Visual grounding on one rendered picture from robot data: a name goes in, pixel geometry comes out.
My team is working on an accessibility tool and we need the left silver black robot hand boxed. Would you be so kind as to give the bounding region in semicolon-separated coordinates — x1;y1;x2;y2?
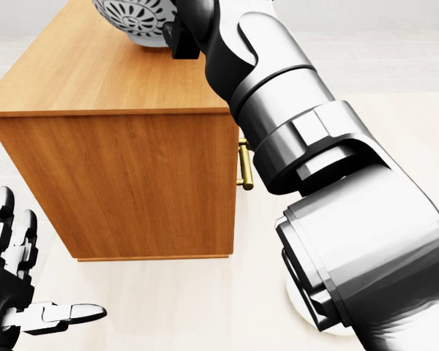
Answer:
0;185;108;351

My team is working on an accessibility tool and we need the brass drawer handle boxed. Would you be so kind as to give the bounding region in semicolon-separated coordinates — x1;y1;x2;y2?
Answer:
235;137;255;192

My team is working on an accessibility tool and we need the black white patterned bowl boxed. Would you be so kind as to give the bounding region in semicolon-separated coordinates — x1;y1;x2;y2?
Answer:
92;0;179;48

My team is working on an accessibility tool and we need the wooden cabinet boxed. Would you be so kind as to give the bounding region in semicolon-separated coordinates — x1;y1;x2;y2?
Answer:
0;0;241;263

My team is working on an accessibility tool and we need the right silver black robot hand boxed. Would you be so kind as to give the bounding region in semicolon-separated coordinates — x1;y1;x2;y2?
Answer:
162;0;221;60

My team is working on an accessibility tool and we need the white plate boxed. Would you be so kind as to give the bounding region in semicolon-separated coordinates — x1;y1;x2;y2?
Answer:
284;273;360;337

